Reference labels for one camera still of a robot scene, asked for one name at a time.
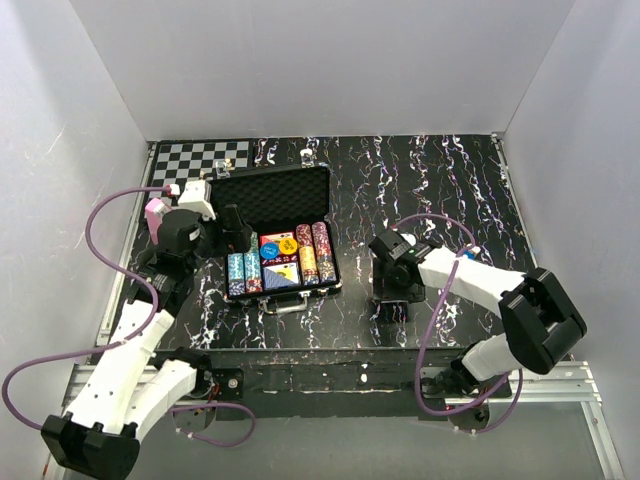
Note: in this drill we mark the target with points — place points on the yellow big blind button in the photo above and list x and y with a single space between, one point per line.
288 245

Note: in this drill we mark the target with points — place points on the blue and white block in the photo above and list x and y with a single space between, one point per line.
472 252

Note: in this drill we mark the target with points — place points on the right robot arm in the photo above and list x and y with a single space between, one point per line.
541 324

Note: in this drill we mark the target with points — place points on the row of red dice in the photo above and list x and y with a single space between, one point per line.
279 260

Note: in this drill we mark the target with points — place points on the purple and red chip column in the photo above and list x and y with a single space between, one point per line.
324 255

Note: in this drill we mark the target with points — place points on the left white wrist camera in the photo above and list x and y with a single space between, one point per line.
195 197

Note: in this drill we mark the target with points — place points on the pink wedge box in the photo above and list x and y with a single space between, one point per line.
154 211

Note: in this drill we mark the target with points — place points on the blue playing card deck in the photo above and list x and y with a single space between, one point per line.
281 276

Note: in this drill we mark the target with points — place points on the red and yellow chip column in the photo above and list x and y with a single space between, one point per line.
306 255

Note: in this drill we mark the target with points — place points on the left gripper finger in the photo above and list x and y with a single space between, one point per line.
230 218
239 240

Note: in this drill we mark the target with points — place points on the blue small blind button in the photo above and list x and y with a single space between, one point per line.
269 251

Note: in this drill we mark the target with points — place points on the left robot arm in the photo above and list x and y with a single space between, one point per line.
130 390

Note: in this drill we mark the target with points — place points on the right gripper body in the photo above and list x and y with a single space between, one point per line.
393 288

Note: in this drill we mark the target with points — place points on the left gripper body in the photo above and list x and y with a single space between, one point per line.
214 240

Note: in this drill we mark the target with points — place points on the black poker chip case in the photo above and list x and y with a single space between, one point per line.
278 199

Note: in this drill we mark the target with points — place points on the red playing card deck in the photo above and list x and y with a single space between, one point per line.
276 238

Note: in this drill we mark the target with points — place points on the checkerboard mat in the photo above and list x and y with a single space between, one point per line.
175 162

